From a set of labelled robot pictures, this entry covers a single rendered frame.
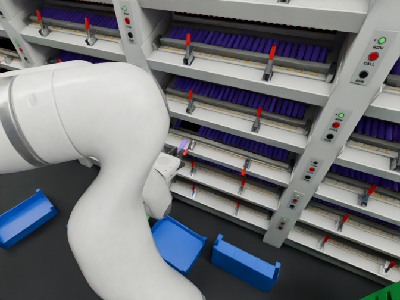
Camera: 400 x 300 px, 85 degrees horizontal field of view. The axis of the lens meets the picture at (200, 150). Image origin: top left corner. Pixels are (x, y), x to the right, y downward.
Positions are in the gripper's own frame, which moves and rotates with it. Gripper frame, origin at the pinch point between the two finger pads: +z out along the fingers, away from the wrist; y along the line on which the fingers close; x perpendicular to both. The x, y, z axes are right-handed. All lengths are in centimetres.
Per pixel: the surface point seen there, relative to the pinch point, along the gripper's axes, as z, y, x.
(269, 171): 16.8, -34.7, 7.7
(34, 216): -22, 88, 68
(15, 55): 15, 111, -16
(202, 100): 17.3, -1.7, -15.5
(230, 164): 14.5, -18.2, 9.0
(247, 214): 24, -31, 46
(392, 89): 13, -57, -33
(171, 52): 12.3, 9.1, -33.1
